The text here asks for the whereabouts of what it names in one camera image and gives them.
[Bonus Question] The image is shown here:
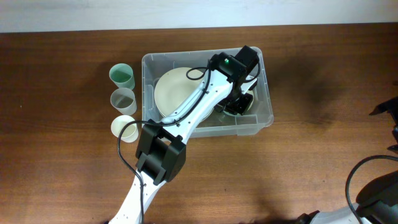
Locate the white small bowl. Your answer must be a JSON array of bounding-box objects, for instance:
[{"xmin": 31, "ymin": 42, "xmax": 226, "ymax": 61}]
[{"xmin": 225, "ymin": 78, "xmax": 258, "ymax": 116}]

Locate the beige plate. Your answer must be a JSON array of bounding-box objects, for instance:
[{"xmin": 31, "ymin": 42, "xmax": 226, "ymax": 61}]
[{"xmin": 153, "ymin": 67, "xmax": 203, "ymax": 121}]

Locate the grey cup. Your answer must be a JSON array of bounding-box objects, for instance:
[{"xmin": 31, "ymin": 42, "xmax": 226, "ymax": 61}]
[{"xmin": 110, "ymin": 88, "xmax": 137, "ymax": 115}]

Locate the mint green cup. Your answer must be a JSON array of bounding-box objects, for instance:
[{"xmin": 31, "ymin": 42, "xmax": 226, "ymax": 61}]
[{"xmin": 109, "ymin": 63, "xmax": 136, "ymax": 90}]

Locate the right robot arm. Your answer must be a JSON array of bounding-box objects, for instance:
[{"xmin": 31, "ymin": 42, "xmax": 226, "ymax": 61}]
[{"xmin": 293, "ymin": 155, "xmax": 397, "ymax": 224}]

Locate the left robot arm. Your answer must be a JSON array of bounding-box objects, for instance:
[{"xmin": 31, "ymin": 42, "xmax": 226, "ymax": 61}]
[{"xmin": 110, "ymin": 45, "xmax": 261, "ymax": 223}]

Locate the clear plastic storage bin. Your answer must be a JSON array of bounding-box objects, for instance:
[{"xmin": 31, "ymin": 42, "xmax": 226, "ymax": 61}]
[{"xmin": 141, "ymin": 47, "xmax": 274, "ymax": 138}]

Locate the cream white cup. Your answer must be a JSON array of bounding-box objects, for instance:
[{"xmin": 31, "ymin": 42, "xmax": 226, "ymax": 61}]
[{"xmin": 111, "ymin": 115, "xmax": 139, "ymax": 143}]

